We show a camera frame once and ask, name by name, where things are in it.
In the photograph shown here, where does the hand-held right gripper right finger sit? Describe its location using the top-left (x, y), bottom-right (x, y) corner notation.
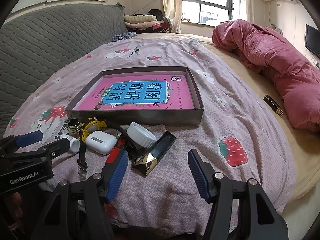
top-left (187, 149), bottom-right (289, 240)

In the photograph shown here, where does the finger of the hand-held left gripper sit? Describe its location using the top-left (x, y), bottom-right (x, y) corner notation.
top-left (0, 130), bottom-right (43, 157)
top-left (5, 137), bottom-right (71, 167)

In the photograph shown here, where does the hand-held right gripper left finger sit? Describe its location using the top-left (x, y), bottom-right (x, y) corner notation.
top-left (37, 151), bottom-right (129, 240)

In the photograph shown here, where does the small white bottle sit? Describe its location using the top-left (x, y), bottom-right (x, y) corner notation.
top-left (61, 134), bottom-right (80, 153)

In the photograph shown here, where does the brass threaded ring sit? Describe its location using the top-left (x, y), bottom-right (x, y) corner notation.
top-left (67, 119), bottom-right (82, 137)

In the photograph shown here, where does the white earbuds case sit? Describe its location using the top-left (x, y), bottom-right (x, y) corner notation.
top-left (85, 130), bottom-right (118, 155)

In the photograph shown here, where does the white ribbed cap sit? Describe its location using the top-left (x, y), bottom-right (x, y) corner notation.
top-left (126, 122), bottom-right (157, 150)

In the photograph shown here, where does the black gold faceted case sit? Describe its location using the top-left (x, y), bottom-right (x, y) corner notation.
top-left (132, 131), bottom-right (177, 178)

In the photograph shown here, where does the yellow black wristwatch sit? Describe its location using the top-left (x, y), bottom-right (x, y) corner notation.
top-left (78, 117), bottom-right (130, 179)

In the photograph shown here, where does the shallow grey cardboard box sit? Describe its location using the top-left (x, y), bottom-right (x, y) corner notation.
top-left (65, 66), bottom-right (204, 128)

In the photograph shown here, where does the person's left hand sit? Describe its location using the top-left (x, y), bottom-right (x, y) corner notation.
top-left (5, 191), bottom-right (25, 221)

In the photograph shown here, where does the strawberry printed pink bedsheet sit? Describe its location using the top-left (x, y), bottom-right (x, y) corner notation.
top-left (2, 36), bottom-right (297, 235)

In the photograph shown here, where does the pink blue book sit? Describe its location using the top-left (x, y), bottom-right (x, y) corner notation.
top-left (74, 74), bottom-right (195, 110)

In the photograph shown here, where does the grey quilted headboard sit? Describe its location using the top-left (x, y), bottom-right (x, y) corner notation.
top-left (0, 4), bottom-right (129, 138)

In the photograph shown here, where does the black gold label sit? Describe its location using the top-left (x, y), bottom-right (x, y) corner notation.
top-left (264, 94), bottom-right (284, 117)

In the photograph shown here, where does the dark patterned cloth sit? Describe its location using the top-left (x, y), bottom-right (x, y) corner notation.
top-left (112, 32), bottom-right (137, 42)

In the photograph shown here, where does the pink duvet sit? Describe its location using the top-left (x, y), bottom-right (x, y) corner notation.
top-left (212, 19), bottom-right (320, 133)

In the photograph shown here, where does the pink folded blanket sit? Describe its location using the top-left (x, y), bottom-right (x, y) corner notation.
top-left (125, 20), bottom-right (160, 29)

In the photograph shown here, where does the white standing fan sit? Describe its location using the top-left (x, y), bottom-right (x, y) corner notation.
top-left (269, 24), bottom-right (284, 36)

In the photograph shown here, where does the dark framed window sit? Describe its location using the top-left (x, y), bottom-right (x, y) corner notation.
top-left (181, 0), bottom-right (242, 25)

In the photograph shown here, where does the cream curtain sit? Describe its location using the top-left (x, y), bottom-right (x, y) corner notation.
top-left (162, 0), bottom-right (182, 33)
top-left (239, 0), bottom-right (255, 23)

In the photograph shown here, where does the black wall television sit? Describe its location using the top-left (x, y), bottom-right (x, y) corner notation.
top-left (304, 24), bottom-right (320, 55)

